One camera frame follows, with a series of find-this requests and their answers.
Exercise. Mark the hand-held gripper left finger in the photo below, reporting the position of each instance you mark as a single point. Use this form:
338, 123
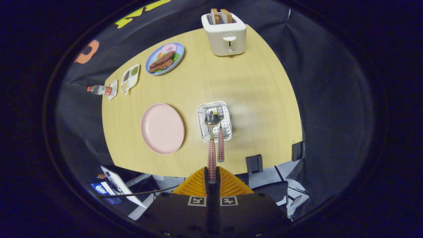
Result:
206, 198

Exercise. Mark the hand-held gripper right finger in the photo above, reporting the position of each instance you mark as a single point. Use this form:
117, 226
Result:
217, 198

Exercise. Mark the black table clamp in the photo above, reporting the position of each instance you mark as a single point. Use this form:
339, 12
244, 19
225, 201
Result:
297, 151
253, 163

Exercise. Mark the white flat panel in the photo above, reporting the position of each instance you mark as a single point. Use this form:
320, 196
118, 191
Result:
127, 191

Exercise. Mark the pink plate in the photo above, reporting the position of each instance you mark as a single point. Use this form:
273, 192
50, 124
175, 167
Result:
162, 129

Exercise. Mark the lit blue screen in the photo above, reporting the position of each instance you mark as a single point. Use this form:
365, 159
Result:
104, 191

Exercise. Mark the brown sausage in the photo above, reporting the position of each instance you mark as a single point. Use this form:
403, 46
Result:
162, 59
161, 66

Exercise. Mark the white divided condiment tray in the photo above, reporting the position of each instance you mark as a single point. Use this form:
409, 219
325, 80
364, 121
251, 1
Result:
130, 79

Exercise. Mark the small white square coaster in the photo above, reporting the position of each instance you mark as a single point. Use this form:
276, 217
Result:
114, 89

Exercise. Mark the green lettuce leaf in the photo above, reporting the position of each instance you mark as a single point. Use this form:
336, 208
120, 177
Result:
176, 57

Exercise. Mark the black backdrop cloth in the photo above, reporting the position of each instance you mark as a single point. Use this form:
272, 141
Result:
330, 99

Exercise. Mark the blue plate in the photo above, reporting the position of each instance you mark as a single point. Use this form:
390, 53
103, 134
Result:
180, 49

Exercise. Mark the clear bottle with red cap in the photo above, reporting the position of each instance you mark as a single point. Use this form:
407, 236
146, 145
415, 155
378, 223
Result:
99, 90

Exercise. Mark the pink ham slice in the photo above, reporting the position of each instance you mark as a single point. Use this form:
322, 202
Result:
169, 48

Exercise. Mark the white toaster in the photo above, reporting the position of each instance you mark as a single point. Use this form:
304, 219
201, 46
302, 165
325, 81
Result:
221, 43

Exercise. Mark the brown toast slice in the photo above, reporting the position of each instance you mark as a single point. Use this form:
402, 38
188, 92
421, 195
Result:
215, 16
226, 16

